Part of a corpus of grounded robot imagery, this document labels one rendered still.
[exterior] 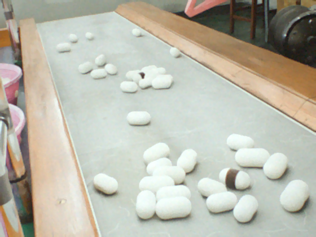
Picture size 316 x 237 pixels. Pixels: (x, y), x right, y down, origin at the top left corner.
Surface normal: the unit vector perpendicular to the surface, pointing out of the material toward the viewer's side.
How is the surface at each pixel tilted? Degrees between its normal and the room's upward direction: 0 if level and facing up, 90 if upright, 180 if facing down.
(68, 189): 0
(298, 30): 90
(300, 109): 45
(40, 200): 0
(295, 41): 90
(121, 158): 0
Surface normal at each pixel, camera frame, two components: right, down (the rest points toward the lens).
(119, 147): -0.11, -0.92
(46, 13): 0.22, 0.34
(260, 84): -0.76, -0.50
